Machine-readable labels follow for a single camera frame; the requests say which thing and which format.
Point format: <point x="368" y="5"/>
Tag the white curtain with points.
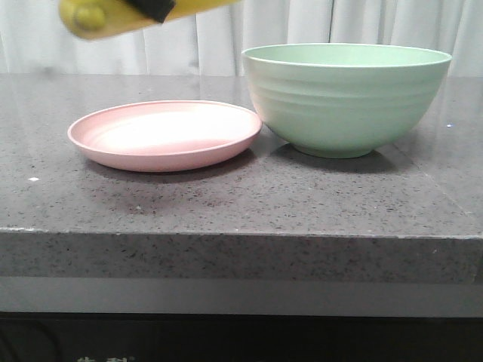
<point x="33" y="39"/>

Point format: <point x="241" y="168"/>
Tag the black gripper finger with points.
<point x="156" y="10"/>

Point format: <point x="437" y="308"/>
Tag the pink plate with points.
<point x="165" y="136"/>

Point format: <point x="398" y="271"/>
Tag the yellow banana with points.
<point x="95" y="19"/>

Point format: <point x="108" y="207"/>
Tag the green ribbed bowl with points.
<point x="342" y="100"/>

